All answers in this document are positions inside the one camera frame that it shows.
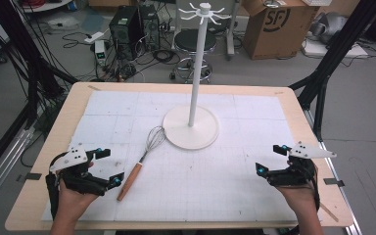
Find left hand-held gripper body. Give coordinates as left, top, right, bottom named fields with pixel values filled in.
left=49, top=145, right=113, bottom=197

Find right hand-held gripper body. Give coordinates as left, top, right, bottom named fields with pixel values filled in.
left=266, top=140, right=338, bottom=189

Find wooden-handled metal whisk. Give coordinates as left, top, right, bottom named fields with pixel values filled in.
left=116, top=125, right=167, bottom=202

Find white hook stand rack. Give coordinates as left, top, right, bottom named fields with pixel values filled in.
left=162, top=2, right=232, bottom=152

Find person's left hand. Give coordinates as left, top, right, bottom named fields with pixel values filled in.
left=58, top=161, right=100, bottom=220

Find person's right hand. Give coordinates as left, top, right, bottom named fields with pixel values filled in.
left=274, top=183, right=318, bottom=217

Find black tape strip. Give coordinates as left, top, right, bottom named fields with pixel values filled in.
left=322, top=177, right=346, bottom=188
left=15, top=172, right=43, bottom=183

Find thin wooden stick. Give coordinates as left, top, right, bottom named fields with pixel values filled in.
left=318, top=201, right=340, bottom=223

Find white grid paper mat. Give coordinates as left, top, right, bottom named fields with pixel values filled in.
left=41, top=89, right=325, bottom=224

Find small device with green display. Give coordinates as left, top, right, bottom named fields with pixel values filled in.
left=93, top=39, right=109, bottom=67

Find flat white board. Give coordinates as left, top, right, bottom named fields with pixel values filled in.
left=301, top=38, right=370, bottom=60

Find brown cardboard box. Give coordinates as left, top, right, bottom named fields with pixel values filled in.
left=242, top=0, right=321, bottom=61

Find white power strip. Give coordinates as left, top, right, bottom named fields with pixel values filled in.
left=83, top=30, right=106, bottom=45

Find large black computer tower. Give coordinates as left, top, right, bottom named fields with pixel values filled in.
left=108, top=5, right=145, bottom=62

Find grey rounded appliance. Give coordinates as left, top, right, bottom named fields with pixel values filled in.
left=308, top=12, right=350, bottom=45

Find slim black computer tower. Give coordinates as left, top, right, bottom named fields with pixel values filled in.
left=139, top=4, right=162, bottom=52

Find black round stool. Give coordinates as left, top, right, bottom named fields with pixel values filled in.
left=168, top=28, right=217, bottom=85

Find round white table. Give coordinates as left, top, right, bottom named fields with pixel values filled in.
left=12, top=0, right=74, bottom=15

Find aluminium rail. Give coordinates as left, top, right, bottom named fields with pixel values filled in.
left=0, top=126, right=36, bottom=214

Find black metal frame stand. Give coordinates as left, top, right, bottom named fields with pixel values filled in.
left=288, top=0, right=376, bottom=143
left=0, top=0, right=81, bottom=184

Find coiled black cable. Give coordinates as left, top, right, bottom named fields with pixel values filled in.
left=152, top=48, right=175, bottom=65

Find grey metal stand post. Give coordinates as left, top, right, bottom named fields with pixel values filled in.
left=224, top=0, right=241, bottom=62

